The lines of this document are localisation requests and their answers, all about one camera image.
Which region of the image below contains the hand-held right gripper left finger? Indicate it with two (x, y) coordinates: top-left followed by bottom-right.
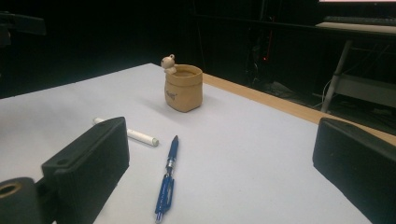
(41, 116), (131, 224)

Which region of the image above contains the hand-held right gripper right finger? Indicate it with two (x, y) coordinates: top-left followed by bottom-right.
(312, 117), (396, 224)

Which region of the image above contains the white pen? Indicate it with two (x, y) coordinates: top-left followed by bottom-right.
(92, 117), (160, 147)

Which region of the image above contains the blue pen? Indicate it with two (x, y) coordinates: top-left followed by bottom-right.
(154, 134), (180, 224)

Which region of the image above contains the tan pen holder with bear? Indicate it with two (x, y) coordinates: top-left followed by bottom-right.
(160, 53), (204, 114)

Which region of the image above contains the white table mat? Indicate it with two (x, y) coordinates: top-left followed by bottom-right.
(0, 63), (375, 224)

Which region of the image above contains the dark keyboard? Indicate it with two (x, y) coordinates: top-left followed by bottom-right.
(323, 16), (396, 27)

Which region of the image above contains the black computer tower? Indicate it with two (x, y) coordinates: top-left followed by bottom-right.
(247, 27), (279, 83)

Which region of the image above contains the white metal frame desk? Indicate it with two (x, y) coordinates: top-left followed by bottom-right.
(316, 21), (396, 114)

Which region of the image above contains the white cable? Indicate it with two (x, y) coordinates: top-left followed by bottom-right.
(313, 77), (334, 109)

